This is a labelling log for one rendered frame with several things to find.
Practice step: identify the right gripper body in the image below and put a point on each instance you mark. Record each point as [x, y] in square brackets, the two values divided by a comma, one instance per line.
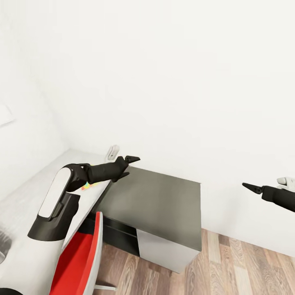
[282, 197]

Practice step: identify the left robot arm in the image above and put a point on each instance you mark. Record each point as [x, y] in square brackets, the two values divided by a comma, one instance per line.
[32, 270]

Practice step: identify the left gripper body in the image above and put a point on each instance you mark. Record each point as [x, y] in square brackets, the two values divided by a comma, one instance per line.
[113, 171]

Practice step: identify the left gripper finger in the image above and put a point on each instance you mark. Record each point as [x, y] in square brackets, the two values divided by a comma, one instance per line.
[124, 174]
[131, 159]

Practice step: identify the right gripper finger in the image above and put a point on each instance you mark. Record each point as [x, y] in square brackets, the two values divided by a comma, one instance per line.
[254, 188]

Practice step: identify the desk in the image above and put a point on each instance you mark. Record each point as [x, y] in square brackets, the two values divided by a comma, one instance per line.
[153, 216]

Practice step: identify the jigsaw puzzle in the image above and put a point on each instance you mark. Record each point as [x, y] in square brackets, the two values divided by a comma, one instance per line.
[87, 185]

